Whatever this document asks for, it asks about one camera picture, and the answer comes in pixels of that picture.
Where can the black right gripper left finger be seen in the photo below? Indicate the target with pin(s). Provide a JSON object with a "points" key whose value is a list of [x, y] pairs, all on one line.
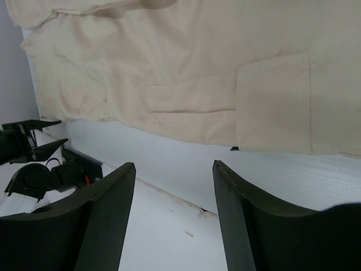
{"points": [[84, 231]]}

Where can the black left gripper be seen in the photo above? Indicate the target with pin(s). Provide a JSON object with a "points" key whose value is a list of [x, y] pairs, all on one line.
{"points": [[19, 146]]}

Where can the beige cargo trousers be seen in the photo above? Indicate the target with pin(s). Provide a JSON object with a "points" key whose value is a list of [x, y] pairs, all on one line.
{"points": [[269, 76]]}

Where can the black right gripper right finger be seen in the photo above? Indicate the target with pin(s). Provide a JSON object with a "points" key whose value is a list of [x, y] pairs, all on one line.
{"points": [[263, 232]]}

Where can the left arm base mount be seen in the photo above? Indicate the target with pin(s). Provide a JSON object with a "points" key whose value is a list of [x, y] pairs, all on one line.
{"points": [[77, 170]]}

